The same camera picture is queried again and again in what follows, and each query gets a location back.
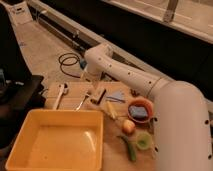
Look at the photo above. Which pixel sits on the green cucumber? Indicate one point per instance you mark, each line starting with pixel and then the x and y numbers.
pixel 130 148

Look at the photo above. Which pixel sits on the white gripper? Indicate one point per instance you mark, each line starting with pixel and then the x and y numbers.
pixel 93 78

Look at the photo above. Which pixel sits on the dark brown wooden block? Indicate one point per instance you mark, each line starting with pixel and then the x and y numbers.
pixel 97 96

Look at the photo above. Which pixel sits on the blue sponge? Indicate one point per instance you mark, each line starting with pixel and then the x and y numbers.
pixel 138 112

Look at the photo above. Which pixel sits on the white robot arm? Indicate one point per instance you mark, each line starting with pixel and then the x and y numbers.
pixel 181 119

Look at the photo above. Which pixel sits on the orange bowl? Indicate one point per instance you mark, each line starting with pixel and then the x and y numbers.
pixel 146 105

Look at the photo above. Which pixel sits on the yellow plastic bin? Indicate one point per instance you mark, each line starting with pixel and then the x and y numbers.
pixel 58 140

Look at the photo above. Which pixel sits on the black side table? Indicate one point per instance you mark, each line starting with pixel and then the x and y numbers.
pixel 13 111

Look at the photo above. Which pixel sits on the peach fruit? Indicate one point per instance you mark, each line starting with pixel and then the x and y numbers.
pixel 128 127

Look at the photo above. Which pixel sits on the dark grape cluster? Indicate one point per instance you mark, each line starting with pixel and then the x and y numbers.
pixel 134 93

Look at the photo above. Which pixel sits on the yellow corn cob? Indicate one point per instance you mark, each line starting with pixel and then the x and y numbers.
pixel 111 110

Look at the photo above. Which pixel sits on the metal frame rail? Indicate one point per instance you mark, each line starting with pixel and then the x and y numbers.
pixel 169 38

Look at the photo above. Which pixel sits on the green plastic cup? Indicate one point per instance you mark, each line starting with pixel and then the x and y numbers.
pixel 144 141

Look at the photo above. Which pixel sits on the white floor box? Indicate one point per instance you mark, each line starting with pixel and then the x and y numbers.
pixel 20 13

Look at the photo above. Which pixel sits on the blue power box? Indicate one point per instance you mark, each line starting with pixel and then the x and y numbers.
pixel 83 63

